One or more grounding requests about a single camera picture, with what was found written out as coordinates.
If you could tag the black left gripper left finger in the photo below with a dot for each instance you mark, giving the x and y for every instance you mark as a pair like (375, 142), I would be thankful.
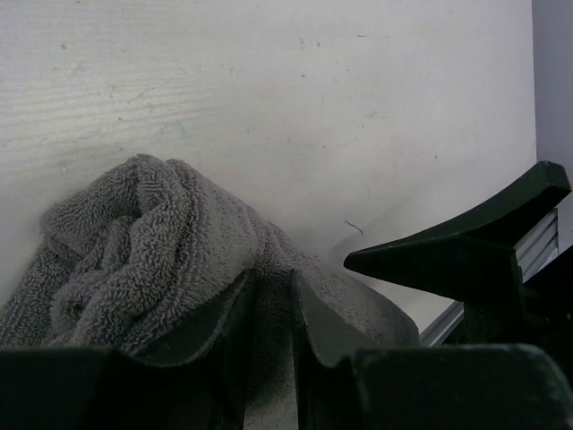
(193, 378)

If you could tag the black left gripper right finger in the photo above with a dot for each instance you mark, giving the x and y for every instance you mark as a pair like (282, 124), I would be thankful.
(344, 381)

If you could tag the aluminium mounting rail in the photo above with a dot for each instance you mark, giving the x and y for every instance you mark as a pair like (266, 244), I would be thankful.
(490, 269)

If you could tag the grey towel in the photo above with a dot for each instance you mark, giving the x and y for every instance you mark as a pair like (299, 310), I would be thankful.
(126, 260)

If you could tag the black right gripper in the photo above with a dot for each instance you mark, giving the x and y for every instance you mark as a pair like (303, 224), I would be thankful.
(540, 312)

